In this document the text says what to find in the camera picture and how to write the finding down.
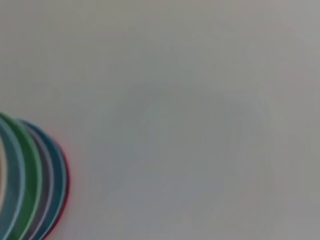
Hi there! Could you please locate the dark green plate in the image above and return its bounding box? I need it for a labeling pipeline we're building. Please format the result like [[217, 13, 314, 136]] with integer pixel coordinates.
[[0, 112, 43, 240]]

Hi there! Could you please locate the light blue plate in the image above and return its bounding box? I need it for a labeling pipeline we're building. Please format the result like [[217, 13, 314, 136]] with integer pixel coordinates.
[[0, 117, 27, 240]]

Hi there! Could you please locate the dark blue plate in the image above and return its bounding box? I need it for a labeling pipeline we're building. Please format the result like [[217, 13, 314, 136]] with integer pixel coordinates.
[[18, 119, 68, 238]]

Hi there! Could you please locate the red plate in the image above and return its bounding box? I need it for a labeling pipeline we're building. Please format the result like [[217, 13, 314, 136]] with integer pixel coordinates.
[[59, 147, 72, 221]]

